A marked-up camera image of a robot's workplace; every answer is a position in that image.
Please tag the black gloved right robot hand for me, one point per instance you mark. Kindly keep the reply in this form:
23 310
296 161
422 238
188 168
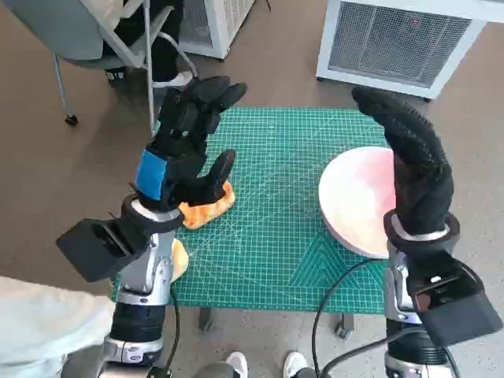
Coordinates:
421 177

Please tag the black left robot hand blue tape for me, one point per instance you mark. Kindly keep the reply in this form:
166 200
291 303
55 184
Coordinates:
185 130

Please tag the pink bowl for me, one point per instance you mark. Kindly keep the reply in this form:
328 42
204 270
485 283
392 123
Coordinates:
354 197

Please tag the long striped toy bread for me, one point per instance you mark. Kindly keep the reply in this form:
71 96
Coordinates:
204 214

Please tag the round toy bread bun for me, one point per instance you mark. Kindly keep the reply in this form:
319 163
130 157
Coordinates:
180 260

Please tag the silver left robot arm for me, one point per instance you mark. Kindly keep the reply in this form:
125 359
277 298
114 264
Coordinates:
138 315

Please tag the person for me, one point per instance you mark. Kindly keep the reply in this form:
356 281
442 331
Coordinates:
165 59

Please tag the black bag white label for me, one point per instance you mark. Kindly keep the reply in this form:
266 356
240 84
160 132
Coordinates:
116 75

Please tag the green cutting mat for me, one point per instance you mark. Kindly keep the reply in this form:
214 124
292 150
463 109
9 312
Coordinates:
267 197

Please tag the small white mesh cabinet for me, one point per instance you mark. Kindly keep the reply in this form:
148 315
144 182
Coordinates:
220 23

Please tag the large white mesh cabinet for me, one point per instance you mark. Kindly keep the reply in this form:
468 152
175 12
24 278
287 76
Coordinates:
393 43

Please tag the grey office chair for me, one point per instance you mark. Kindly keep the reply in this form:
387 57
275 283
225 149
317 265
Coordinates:
59 31

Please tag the grey table leg caster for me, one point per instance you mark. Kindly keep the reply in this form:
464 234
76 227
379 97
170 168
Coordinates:
344 327
206 319

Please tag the white shoe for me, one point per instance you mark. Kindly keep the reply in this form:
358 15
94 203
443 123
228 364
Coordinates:
238 364
294 364

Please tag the black device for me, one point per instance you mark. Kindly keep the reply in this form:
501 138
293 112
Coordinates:
157 373

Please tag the cream cloth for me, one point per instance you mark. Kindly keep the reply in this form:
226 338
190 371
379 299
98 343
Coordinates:
39 327

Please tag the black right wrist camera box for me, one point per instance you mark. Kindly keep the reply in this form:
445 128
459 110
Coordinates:
453 307

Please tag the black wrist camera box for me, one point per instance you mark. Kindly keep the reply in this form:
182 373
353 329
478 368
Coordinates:
453 307
94 248

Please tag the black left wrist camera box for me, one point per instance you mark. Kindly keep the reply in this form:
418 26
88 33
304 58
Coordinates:
94 248

